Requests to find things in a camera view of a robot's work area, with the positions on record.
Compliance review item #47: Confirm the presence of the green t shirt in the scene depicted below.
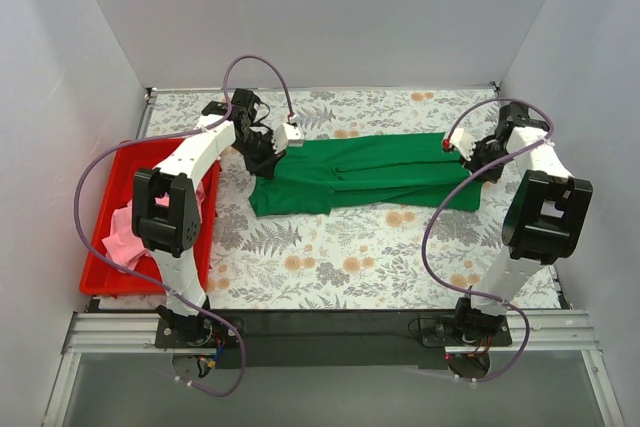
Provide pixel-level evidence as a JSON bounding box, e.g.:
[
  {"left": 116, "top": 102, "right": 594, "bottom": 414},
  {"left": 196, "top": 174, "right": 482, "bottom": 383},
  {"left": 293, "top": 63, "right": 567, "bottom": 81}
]
[{"left": 249, "top": 133, "right": 470, "bottom": 217}]

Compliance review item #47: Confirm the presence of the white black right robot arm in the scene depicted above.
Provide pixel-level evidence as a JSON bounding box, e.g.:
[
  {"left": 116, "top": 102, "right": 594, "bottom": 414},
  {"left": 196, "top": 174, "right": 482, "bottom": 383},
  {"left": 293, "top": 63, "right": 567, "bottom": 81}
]
[{"left": 442, "top": 101, "right": 593, "bottom": 345}]

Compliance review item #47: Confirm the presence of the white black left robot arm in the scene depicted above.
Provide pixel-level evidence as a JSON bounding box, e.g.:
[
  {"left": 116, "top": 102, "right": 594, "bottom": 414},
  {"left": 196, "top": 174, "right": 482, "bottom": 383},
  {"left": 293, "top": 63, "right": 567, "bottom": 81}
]
[{"left": 132, "top": 89, "right": 284, "bottom": 347}]

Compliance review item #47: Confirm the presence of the red plastic bin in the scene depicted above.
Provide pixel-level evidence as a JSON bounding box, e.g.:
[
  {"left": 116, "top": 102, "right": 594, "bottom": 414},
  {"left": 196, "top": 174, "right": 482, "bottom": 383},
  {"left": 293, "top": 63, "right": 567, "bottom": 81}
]
[{"left": 79, "top": 139, "right": 221, "bottom": 296}]

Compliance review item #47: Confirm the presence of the floral patterned table mat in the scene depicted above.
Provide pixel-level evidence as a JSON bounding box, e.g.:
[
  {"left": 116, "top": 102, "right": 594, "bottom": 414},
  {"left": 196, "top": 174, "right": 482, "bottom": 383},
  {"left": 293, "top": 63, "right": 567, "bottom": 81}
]
[{"left": 133, "top": 88, "right": 562, "bottom": 310}]

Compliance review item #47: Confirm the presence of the pink t shirt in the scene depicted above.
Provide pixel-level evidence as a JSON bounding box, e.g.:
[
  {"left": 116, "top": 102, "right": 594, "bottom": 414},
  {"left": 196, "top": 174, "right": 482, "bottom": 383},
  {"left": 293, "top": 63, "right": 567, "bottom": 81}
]
[{"left": 101, "top": 181, "right": 207, "bottom": 274}]

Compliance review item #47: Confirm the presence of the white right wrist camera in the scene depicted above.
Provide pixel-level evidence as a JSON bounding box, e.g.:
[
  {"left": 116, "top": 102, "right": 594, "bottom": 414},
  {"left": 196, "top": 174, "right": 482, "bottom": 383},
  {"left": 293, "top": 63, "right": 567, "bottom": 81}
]
[{"left": 442, "top": 127, "right": 476, "bottom": 161}]

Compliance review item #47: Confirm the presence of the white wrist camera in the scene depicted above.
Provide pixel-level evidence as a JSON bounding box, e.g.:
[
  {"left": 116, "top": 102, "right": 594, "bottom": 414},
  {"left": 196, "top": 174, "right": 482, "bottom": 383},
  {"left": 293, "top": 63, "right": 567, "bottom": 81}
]
[
  {"left": 272, "top": 123, "right": 304, "bottom": 154},
  {"left": 442, "top": 127, "right": 476, "bottom": 161}
]

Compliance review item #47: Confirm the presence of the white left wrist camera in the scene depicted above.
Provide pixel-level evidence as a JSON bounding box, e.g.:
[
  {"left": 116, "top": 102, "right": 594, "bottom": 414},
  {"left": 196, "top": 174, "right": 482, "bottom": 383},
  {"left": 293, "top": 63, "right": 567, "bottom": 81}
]
[{"left": 272, "top": 123, "right": 304, "bottom": 154}]

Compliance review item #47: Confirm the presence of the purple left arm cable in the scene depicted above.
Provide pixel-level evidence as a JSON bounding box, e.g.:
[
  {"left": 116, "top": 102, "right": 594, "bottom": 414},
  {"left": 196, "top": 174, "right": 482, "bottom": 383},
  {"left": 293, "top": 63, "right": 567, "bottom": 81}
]
[{"left": 74, "top": 54, "right": 297, "bottom": 398}]

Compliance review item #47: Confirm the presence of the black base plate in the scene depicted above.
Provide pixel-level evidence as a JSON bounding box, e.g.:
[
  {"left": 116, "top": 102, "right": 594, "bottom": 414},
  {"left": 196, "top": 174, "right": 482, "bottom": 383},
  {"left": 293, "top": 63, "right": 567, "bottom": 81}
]
[{"left": 153, "top": 310, "right": 513, "bottom": 372}]

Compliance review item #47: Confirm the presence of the aluminium frame rail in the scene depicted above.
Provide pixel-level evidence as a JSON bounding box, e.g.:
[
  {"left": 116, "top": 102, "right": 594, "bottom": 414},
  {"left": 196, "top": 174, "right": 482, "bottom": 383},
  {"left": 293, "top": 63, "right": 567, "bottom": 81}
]
[{"left": 63, "top": 309, "right": 599, "bottom": 353}]

